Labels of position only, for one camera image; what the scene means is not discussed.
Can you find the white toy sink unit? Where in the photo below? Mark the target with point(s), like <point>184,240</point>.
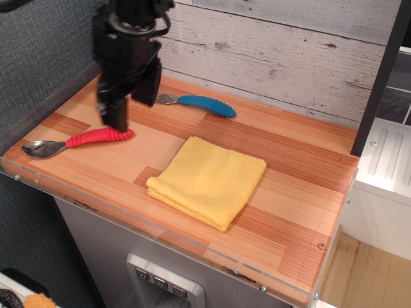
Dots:
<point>377,211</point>

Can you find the red handled metal spoon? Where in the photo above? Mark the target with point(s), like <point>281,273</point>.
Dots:
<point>48,149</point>

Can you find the blue handled metal fork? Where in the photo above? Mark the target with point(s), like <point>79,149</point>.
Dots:
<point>212,105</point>

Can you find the clear acrylic table edge guard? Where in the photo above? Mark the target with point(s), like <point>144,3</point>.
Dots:
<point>279,240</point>

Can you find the yellow folded cloth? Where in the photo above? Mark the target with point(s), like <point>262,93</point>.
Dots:
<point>207,182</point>

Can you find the dark grey right post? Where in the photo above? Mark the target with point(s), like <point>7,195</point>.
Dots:
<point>391,51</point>

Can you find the silver dispenser button panel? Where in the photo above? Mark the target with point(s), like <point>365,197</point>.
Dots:
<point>156,286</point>

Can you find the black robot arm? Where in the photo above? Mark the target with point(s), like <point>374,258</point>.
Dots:
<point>140,13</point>

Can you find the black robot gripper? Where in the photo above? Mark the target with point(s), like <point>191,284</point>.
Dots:
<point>128,58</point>

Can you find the grey toy fridge cabinet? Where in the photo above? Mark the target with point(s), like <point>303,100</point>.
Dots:
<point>104,247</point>

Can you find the orange object at corner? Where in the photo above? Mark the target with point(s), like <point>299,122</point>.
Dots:
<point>39,301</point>

